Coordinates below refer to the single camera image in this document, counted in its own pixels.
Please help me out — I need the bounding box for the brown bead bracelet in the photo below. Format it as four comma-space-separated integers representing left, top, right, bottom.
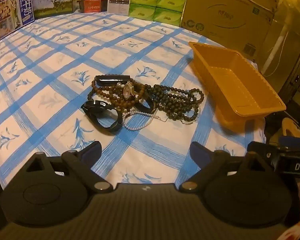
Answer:
89, 79, 145, 111

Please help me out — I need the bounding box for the silver-faced wristwatch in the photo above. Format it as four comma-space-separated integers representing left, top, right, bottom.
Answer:
117, 81, 157, 114

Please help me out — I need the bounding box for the white pearl necklace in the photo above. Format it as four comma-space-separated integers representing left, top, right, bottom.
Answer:
122, 105, 202, 132

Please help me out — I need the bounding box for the blue milk carton box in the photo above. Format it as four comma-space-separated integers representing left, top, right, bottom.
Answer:
0, 0, 35, 42

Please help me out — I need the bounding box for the red gift box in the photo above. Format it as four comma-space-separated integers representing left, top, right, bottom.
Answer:
77, 0, 108, 13

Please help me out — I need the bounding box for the dark bead necklace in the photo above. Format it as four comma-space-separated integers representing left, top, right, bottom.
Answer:
145, 84, 205, 125

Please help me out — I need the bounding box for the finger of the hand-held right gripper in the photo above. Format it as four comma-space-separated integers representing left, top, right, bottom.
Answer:
247, 141, 278, 167
279, 135, 300, 146

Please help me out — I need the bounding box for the white fan stand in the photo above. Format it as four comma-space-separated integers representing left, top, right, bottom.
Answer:
261, 12, 291, 77

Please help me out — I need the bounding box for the black smart band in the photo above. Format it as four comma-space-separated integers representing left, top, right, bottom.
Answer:
94, 75, 131, 87
81, 100, 123, 132

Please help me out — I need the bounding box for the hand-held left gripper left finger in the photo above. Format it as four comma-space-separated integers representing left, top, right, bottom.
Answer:
20, 141, 113, 194

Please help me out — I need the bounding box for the stack of green tissue packs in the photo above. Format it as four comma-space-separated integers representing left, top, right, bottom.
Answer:
129, 0, 191, 27

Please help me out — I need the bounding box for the blue checked tablecloth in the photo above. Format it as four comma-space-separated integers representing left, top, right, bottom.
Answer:
0, 11, 268, 198

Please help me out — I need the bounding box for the large cardboard box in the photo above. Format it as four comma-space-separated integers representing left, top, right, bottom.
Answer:
180, 0, 283, 63

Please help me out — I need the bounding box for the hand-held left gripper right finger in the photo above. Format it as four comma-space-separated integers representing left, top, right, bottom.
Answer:
177, 141, 277, 193

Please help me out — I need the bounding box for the white and blue gift box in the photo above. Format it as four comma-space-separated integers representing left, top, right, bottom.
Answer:
31, 0, 78, 19

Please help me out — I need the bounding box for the yellow plastic tray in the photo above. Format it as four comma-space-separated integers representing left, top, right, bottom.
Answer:
189, 41, 287, 133

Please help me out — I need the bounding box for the pink printed cloth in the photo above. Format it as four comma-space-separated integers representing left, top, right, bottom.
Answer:
277, 219, 300, 240

